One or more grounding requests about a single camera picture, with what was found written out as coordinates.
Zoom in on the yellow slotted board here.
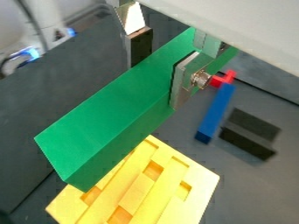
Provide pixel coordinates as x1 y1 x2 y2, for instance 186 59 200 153
46 136 221 224

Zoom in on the green long block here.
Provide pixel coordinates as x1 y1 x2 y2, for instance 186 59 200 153
32 26 239 193

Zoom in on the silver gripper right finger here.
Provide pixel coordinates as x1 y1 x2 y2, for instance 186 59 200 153
170 30 227 109

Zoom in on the blue long block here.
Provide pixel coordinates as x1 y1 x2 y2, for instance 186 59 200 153
195 83 235 144

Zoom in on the black angle bracket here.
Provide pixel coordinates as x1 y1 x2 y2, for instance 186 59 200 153
219 108 282 161

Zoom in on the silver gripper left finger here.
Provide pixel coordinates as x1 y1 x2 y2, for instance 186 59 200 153
116 2 154 68

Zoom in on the red comb-shaped block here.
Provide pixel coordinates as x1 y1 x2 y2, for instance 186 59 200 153
210 70 238 88

